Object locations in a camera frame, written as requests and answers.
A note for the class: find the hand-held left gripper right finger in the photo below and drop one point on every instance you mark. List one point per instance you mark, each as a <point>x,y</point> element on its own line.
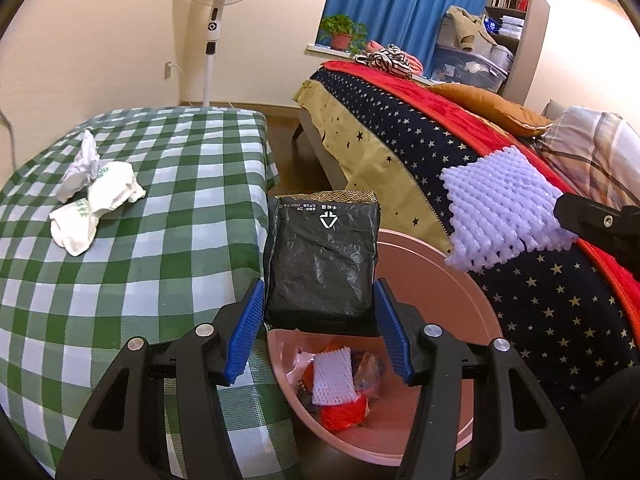
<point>395,335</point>

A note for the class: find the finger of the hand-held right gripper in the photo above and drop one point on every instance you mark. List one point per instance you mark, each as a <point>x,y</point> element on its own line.
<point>600,230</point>

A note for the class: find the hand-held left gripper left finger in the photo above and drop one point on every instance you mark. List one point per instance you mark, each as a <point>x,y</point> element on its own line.
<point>245,335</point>

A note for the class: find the clear plastic bag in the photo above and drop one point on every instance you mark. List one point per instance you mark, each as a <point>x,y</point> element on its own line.
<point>370,372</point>

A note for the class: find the white foam net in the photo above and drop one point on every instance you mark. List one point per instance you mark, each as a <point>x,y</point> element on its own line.
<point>332,377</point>

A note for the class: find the pink plastic bin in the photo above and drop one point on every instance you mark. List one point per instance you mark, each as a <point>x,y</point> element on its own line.
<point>440,270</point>

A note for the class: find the black gold patterned wrapper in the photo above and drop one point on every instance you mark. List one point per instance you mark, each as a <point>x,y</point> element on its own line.
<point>305,394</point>

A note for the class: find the red plastic bag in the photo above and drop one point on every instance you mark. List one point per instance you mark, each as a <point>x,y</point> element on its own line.
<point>340,417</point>

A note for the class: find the black foil packet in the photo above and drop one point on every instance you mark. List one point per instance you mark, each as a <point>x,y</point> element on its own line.
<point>320,270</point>

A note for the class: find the white foam net sleeve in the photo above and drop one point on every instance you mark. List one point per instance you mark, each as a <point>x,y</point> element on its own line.
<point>500,200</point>

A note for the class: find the translucent plastic wrapper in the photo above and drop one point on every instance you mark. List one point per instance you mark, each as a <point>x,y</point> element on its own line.
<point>299,365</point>

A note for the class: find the plaid pillow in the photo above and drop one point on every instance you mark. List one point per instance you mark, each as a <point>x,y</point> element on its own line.
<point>600,150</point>

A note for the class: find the orange pillow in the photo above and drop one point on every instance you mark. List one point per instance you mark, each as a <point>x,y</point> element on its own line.
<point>495,107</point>

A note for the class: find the green checked tablecloth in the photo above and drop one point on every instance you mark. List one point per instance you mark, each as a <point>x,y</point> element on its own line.
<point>175,185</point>

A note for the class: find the navy star-print bedsheet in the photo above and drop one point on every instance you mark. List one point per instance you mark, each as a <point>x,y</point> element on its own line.
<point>400,160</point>

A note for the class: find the crumpled white green-printed paper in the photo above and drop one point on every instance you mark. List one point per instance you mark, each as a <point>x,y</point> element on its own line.
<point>117,187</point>
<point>75,227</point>

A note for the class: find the small translucent storage box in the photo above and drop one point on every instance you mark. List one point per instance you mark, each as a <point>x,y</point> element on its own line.
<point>501,52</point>

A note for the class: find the clear storage box purple lid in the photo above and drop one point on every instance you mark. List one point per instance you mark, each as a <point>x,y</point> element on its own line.
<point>470,70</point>

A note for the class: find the wooden bookshelf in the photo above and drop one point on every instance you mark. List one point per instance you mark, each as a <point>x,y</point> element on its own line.
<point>531,25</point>

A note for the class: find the white folded linens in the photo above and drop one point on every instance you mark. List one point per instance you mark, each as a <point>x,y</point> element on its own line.
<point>513,25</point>

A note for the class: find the blue white package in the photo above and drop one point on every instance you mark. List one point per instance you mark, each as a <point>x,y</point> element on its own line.
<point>491,25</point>

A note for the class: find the crumpled white tissue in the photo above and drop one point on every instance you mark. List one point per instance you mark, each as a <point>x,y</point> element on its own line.
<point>82,162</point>

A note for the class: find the red box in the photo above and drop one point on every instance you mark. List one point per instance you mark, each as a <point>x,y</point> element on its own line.
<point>523,3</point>

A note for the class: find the beige jacket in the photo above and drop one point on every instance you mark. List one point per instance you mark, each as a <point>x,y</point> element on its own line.
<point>465,25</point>

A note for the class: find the pink cloth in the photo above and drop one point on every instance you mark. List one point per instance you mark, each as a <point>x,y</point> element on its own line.
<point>416,66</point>

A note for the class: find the black white striped cloth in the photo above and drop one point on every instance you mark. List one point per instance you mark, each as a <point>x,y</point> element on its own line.
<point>387,60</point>

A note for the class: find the blue curtain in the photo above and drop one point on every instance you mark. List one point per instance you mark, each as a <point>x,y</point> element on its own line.
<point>400,5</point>

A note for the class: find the potted green plant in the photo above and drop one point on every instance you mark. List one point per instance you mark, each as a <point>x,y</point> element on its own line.
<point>342,30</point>

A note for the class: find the grey bed frame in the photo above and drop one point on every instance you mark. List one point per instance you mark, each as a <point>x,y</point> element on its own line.
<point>320,152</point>

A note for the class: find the small low wall outlet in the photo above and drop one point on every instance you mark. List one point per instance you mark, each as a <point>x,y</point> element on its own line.
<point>168,70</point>

